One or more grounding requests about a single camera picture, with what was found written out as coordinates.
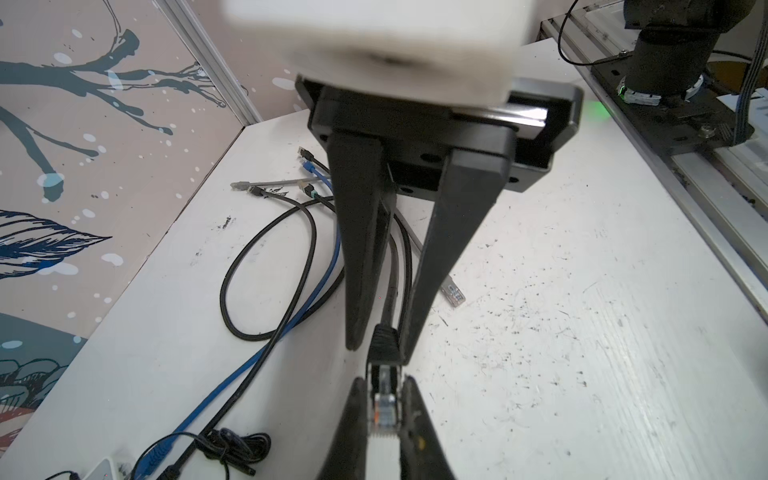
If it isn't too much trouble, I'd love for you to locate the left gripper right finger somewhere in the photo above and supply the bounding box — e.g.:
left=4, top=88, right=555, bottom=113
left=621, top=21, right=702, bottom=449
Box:
left=399, top=376, right=455, bottom=480

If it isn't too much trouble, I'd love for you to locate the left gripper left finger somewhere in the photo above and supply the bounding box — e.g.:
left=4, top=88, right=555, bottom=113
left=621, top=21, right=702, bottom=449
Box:
left=316, top=377, right=368, bottom=480

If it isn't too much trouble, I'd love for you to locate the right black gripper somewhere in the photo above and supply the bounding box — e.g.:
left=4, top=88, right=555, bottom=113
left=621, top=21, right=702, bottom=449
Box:
left=296, top=77, right=584, bottom=365

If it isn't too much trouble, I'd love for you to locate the green banded shielded ethernet cable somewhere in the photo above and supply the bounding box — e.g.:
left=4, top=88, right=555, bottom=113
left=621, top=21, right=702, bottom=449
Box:
left=299, top=182, right=340, bottom=214

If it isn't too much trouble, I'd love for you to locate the grey ethernet cable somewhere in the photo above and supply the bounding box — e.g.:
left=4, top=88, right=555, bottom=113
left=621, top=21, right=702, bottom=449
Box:
left=230, top=177, right=468, bottom=308

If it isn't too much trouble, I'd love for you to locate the black looped ethernet cable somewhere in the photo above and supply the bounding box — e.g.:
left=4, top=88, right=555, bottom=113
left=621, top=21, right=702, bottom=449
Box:
left=158, top=185, right=346, bottom=480

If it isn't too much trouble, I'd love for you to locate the blue ethernet cable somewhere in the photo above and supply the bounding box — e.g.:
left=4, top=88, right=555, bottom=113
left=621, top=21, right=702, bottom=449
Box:
left=131, top=160, right=343, bottom=480

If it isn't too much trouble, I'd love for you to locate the black power adapter with cable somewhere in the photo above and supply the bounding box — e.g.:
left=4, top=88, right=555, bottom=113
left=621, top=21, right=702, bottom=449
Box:
left=45, top=470, right=81, bottom=480

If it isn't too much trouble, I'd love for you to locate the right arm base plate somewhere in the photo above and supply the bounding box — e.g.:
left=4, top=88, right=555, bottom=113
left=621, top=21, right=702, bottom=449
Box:
left=590, top=57, right=735, bottom=157

